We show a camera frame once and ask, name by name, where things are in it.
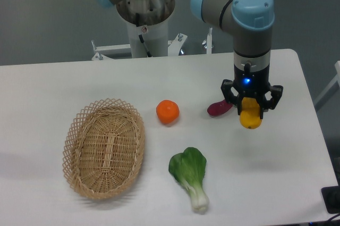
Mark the woven wicker basket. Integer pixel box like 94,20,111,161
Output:
62,98,145,199

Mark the purple sweet potato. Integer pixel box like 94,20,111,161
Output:
207,100,233,117

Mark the white furniture piece right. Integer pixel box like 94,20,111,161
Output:
313,61,339,111

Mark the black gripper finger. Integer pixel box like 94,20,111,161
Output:
257,85,283,120
220,79,244,116

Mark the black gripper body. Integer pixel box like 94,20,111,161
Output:
233,65,270,98

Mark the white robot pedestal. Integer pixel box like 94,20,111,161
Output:
91,20,214,61

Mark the black device at table edge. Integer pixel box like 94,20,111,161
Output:
321,186,339,214

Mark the green bok choy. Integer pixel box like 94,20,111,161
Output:
168,147,209,214

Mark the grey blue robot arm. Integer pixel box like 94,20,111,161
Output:
97,0,283,118

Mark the orange tangerine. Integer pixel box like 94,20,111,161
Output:
156,99,180,124

